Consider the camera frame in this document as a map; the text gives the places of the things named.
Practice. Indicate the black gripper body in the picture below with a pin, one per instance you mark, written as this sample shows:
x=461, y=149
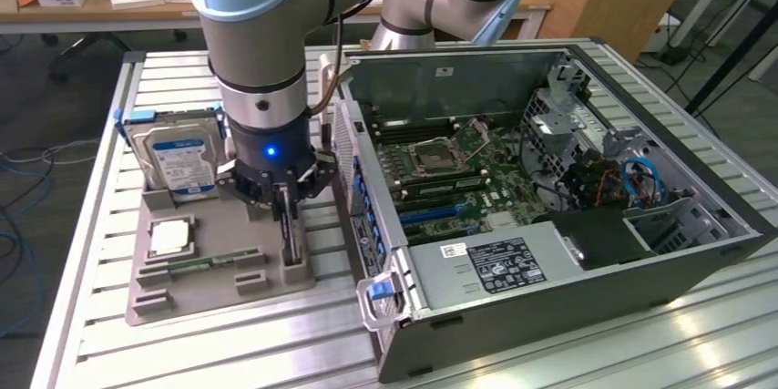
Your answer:
x=273, y=143

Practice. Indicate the green graphics card black cooler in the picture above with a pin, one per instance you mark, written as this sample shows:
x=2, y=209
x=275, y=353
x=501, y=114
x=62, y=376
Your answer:
x=289, y=234

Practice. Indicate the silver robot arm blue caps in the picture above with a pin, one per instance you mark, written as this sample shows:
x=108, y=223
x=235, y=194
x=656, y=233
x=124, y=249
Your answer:
x=255, y=52

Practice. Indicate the grey parts rack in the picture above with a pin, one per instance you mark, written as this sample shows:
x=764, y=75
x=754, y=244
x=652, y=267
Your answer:
x=243, y=234

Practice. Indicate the hard disk blue label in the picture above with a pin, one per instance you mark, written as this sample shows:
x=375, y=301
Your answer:
x=176, y=161

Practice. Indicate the silver CPU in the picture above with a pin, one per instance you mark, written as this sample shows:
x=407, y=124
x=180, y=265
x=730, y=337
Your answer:
x=169, y=238

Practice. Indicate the green RAM stick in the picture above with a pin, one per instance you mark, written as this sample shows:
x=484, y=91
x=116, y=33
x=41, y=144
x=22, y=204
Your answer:
x=200, y=263
x=440, y=186

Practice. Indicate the CPU socket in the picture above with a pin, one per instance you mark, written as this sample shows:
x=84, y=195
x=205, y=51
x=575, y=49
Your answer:
x=433, y=159

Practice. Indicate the blue expansion slot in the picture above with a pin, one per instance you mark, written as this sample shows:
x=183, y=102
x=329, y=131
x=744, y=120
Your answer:
x=431, y=214

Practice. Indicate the hard disk drive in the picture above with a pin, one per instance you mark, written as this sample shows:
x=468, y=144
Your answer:
x=142, y=115

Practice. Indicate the blue case latch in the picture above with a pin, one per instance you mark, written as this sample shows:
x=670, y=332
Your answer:
x=377, y=291

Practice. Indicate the metal socket cover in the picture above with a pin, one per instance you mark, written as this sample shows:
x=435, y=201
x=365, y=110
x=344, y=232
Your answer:
x=473, y=138

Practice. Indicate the green motherboard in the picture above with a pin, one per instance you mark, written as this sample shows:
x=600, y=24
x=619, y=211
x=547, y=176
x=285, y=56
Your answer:
x=504, y=179

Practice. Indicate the silver chipset heatsink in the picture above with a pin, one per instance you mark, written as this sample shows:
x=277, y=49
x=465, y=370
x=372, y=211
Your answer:
x=501, y=220

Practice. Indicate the grey power supply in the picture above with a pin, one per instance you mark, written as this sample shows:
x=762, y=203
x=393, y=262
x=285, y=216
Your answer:
x=504, y=266

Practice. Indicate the black chair base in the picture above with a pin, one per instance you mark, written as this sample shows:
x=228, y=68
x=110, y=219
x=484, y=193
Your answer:
x=58, y=75

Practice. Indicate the perforated metal drive cage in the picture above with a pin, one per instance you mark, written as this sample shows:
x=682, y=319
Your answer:
x=550, y=129

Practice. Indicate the black open PC case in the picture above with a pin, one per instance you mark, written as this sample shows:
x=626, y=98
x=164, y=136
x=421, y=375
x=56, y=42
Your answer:
x=547, y=316

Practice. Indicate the grey disk bay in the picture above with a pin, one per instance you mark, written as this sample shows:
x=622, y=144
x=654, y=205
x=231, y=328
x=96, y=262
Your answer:
x=662, y=216

